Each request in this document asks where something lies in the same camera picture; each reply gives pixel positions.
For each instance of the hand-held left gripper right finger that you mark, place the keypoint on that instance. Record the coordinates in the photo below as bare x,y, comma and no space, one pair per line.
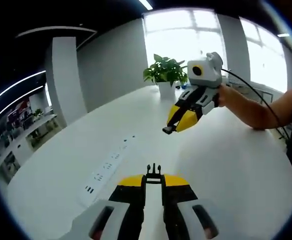
178,197

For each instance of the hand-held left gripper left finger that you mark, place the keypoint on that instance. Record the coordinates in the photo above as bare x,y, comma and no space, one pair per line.
128,197

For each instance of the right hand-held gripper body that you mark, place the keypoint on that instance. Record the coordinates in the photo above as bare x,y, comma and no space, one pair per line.
208,75

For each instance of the black buckle part with prongs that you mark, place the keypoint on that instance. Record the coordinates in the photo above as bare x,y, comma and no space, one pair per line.
153,172

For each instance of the small blue objects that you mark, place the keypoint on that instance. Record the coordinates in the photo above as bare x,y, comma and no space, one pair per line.
182,86

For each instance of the person's right hand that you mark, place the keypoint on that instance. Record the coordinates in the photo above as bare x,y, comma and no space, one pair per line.
226,96

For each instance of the white power strip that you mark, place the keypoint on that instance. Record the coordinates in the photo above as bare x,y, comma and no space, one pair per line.
105,165

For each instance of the green potted plant white pot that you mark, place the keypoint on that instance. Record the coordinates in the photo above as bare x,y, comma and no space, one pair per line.
165,68

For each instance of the bright window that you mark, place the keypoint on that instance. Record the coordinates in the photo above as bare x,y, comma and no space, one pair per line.
180,40
265,55

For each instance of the white ceiling light strip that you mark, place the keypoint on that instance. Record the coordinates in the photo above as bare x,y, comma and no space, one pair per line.
144,3
16,101
18,83

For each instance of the white square column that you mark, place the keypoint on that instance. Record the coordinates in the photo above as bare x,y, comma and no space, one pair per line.
63,82

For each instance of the long white office desk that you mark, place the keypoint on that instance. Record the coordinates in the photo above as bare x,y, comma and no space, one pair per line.
23,140

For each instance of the small background plant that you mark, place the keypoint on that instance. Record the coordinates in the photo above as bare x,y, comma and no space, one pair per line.
37,112

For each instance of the red wall panel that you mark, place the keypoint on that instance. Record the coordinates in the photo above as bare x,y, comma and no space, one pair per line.
17,110

